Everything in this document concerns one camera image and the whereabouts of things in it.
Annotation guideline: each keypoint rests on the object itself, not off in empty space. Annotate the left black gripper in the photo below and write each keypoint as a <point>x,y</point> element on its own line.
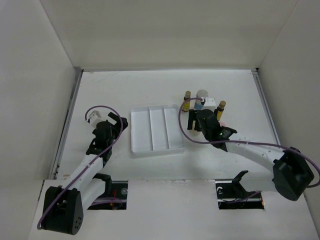
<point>116,127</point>

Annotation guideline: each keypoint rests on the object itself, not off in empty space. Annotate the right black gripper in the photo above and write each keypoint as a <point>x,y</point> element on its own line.
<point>193,117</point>

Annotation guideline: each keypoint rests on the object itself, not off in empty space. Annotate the pink-lid spice bottle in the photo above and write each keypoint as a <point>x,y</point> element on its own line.
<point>222,124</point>

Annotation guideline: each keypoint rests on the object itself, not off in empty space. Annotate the brown bottle yellow label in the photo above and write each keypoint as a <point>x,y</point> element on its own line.
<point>186,104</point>
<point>220,109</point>

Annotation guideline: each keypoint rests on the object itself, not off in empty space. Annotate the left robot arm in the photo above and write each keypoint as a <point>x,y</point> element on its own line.
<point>64,206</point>

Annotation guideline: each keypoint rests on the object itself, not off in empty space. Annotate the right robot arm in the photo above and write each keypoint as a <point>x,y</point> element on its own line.
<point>289,173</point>

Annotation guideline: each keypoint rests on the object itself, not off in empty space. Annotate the silver-lid jar blue label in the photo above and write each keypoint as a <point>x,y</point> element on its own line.
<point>201,96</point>

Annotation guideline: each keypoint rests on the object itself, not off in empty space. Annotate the white three-compartment tray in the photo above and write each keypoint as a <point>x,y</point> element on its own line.
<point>155,131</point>

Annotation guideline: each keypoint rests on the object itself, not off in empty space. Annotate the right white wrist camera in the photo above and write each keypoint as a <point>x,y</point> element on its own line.
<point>209,104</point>

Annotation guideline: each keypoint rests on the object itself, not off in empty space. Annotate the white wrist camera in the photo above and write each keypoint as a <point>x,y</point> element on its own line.
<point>209,104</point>
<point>94,118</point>

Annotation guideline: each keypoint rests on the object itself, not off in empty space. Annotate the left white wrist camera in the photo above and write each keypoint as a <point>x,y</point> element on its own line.
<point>94,118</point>

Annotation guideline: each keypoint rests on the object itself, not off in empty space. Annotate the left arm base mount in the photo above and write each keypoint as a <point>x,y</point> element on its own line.
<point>115,198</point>

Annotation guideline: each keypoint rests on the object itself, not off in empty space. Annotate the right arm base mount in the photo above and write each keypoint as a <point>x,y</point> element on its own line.
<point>231,195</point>

